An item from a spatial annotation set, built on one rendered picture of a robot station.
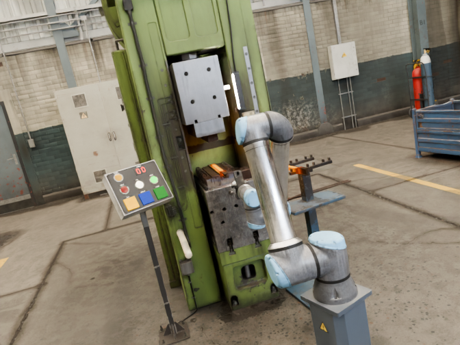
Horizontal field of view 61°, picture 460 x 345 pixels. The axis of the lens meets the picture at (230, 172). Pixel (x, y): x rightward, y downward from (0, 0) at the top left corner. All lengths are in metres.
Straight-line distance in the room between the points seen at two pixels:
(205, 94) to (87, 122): 5.43
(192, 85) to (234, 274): 1.34
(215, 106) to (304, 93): 6.75
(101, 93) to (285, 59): 4.01
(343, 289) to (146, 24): 1.98
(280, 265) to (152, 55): 1.68
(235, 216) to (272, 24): 6.87
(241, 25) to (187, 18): 0.37
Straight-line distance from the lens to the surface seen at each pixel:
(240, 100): 2.78
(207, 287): 3.07
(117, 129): 7.84
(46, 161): 8.72
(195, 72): 2.61
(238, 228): 2.74
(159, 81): 2.73
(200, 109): 2.61
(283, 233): 1.64
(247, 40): 2.87
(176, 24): 2.79
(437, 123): 6.00
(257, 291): 2.96
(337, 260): 1.71
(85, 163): 7.97
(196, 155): 3.12
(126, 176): 2.47
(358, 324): 1.86
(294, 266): 1.64
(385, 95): 10.33
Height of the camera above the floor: 1.56
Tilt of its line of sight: 12 degrees down
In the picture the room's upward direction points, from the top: 12 degrees counter-clockwise
